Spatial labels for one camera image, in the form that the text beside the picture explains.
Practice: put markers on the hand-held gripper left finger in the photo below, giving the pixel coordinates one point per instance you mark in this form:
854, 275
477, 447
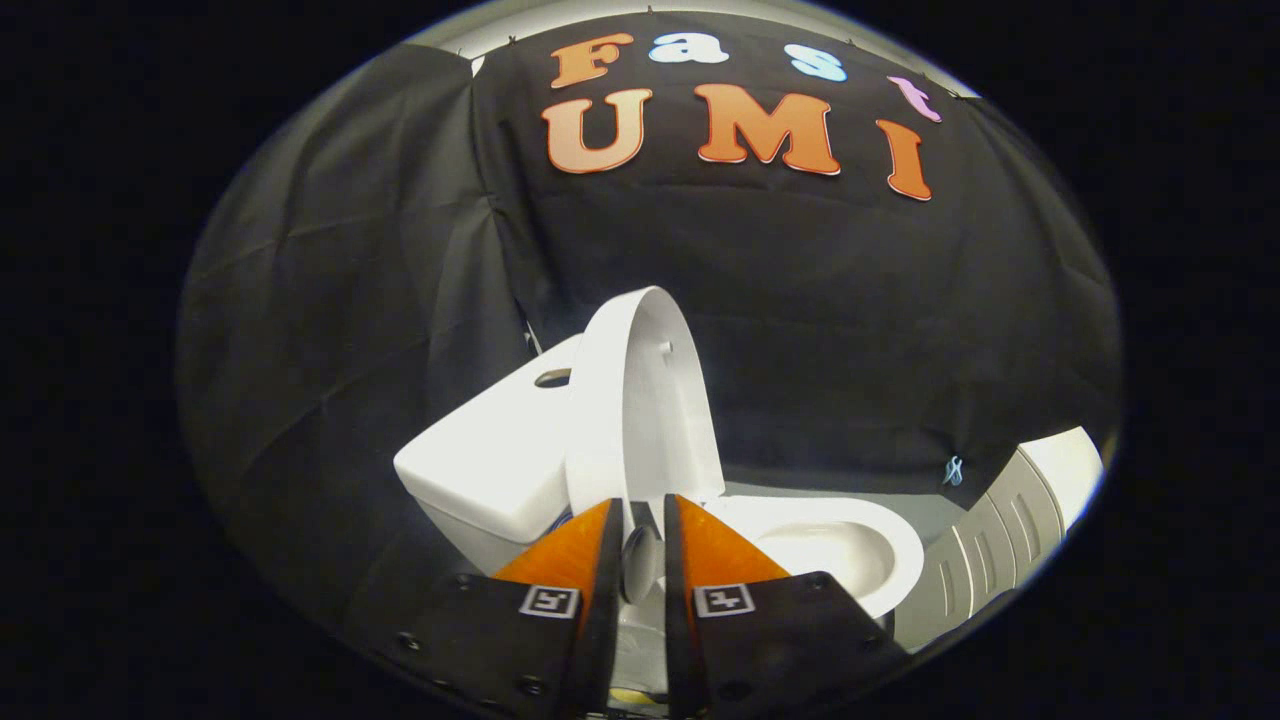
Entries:
607, 580

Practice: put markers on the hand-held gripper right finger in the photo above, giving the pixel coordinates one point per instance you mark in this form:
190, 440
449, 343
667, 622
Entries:
677, 580

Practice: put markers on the white toilet lid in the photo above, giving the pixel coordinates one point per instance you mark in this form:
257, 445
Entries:
650, 410

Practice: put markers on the black backdrop cloth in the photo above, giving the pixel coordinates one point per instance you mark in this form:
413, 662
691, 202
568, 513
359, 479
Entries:
800, 300

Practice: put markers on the white drawer cabinet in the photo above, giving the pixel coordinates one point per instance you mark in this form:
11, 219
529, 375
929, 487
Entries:
1000, 540

